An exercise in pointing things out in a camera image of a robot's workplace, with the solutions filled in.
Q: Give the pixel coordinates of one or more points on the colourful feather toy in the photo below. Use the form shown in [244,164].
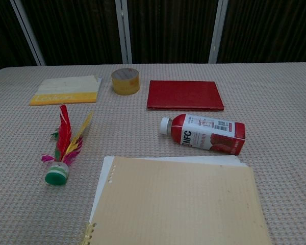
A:
[57,173]

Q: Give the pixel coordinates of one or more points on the red hardcover book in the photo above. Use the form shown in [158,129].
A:
[183,95]

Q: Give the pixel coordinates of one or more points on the yellowish clear tape roll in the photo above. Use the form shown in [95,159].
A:
[125,84]

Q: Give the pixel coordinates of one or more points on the red NFC juice bottle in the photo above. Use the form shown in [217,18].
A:
[206,135]

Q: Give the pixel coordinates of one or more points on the beige loose-leaf binder notebook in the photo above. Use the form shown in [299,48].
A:
[168,204]

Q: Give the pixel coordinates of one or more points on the yellow white Lexicon book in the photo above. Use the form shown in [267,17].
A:
[66,89]

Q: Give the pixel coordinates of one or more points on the dark pleated curtain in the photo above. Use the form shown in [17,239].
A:
[79,30]

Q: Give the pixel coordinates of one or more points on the beige woven tablecloth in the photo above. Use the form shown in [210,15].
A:
[270,102]

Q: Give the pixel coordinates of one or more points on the white metal frame post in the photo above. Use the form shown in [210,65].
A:
[124,30]
[28,33]
[218,30]

